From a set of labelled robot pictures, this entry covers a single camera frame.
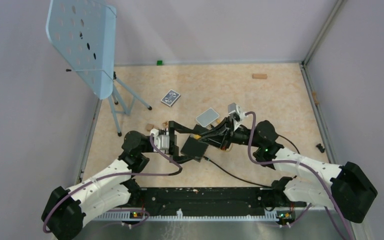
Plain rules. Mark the blue playing card deck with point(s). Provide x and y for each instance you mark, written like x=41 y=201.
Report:
x=170 y=98

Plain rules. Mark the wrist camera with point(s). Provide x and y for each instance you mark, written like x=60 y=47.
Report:
x=161 y=139
x=236 y=113

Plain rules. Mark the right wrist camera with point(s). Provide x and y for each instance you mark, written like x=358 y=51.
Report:
x=236 y=113

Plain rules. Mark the black network switch box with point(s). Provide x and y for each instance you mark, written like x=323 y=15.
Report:
x=192 y=146

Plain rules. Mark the light blue music stand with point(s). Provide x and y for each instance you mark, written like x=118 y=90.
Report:
x=84 y=34

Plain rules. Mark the long wooden block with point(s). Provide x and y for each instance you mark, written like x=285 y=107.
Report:
x=260 y=76

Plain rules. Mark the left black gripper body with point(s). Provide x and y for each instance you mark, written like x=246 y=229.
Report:
x=173 y=148

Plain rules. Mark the small black clip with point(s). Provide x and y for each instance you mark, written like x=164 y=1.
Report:
x=320 y=147

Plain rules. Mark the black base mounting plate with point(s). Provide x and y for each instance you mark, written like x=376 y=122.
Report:
x=209 y=201

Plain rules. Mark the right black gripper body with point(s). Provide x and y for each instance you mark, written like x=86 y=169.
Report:
x=240 y=135

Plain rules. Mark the grey card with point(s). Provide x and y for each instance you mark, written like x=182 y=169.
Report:
x=207 y=117

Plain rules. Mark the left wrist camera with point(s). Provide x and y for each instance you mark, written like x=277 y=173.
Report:
x=161 y=139

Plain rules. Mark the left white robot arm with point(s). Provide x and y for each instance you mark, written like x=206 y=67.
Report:
x=69 y=210

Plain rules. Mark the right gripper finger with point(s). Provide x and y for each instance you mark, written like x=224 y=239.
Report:
x=220 y=130
x=217 y=141

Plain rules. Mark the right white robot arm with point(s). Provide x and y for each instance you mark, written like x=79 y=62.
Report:
x=345 y=188

